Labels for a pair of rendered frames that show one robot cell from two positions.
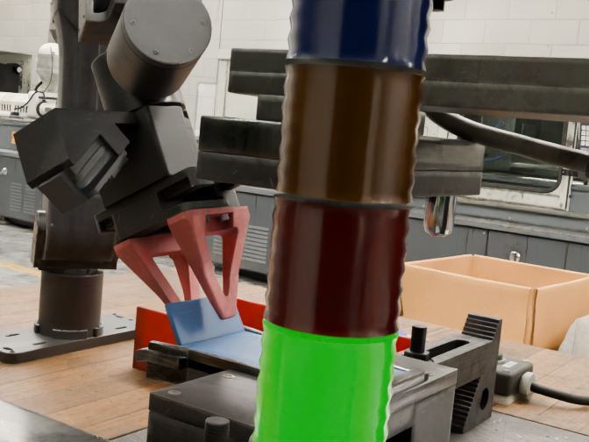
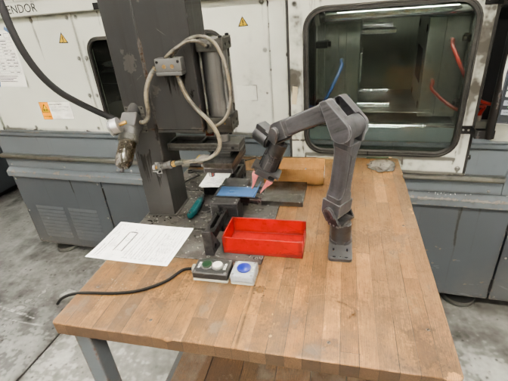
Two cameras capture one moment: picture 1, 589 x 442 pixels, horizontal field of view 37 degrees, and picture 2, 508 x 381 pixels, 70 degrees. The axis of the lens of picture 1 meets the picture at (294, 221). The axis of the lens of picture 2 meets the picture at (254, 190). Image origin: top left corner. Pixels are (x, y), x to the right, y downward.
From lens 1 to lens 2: 1.78 m
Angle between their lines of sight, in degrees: 142
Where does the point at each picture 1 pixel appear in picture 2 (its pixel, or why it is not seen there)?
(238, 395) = (239, 182)
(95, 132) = not seen: hidden behind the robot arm
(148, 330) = (300, 225)
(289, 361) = not seen: hidden behind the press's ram
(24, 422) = (286, 199)
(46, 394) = (306, 218)
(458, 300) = not seen: outside the picture
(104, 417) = (286, 216)
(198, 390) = (244, 181)
